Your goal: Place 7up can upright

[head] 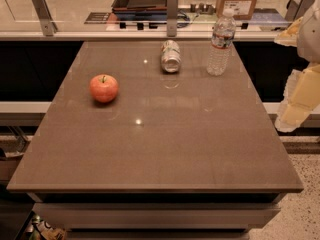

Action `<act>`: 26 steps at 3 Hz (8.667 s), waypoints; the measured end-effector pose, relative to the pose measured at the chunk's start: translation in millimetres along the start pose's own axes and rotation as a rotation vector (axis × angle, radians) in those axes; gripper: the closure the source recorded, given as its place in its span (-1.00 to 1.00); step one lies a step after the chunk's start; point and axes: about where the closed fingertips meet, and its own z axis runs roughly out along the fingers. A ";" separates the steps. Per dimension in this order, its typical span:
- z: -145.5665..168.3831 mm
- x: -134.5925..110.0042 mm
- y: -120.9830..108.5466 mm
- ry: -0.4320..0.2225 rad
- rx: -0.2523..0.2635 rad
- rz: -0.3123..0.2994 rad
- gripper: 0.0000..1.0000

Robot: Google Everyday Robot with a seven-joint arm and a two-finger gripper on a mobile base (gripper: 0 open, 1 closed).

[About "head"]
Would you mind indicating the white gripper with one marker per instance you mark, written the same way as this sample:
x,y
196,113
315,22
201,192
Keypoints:
x,y
310,37

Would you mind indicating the silver green 7up can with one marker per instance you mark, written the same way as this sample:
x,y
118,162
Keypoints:
x,y
170,57

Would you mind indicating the clear plastic water bottle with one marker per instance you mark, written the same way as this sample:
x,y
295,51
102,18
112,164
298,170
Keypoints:
x,y
221,41

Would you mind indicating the red apple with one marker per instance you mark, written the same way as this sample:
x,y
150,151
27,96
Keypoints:
x,y
103,88

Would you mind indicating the items under table left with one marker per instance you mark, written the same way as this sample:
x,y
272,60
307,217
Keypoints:
x,y
42,230

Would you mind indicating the right metal rail bracket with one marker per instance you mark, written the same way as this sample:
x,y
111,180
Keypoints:
x,y
297,8

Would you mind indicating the metal rail bracket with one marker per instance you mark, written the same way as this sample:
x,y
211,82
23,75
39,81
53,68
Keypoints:
x,y
172,11
47,24
297,8

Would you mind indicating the middle metal rail bracket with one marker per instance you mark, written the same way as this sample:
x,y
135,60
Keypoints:
x,y
172,11

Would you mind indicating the left metal rail bracket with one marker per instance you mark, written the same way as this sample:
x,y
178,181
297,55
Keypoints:
x,y
47,24

